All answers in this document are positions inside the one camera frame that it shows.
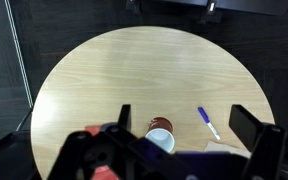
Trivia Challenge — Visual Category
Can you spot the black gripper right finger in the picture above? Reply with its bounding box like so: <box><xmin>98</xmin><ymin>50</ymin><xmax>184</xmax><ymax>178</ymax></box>
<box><xmin>228</xmin><ymin>104</ymin><xmax>288</xmax><ymax>180</ymax></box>

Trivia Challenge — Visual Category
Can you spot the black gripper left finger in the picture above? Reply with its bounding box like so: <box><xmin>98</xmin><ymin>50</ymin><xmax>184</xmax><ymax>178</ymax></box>
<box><xmin>47</xmin><ymin>104</ymin><xmax>192</xmax><ymax>180</ymax></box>

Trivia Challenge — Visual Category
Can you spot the red mug white inside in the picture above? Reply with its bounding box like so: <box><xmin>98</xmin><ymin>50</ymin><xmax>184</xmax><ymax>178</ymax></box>
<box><xmin>144</xmin><ymin>116</ymin><xmax>176</xmax><ymax>154</ymax></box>

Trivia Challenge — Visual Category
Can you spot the red-orange cloth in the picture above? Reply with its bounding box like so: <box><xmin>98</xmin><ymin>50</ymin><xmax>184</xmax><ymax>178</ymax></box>
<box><xmin>58</xmin><ymin>124</ymin><xmax>120</xmax><ymax>180</ymax></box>

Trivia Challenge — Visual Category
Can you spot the blue and white marker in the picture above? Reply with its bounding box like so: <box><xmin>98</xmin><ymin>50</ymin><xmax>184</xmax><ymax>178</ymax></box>
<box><xmin>197</xmin><ymin>106</ymin><xmax>222</xmax><ymax>141</ymax></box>

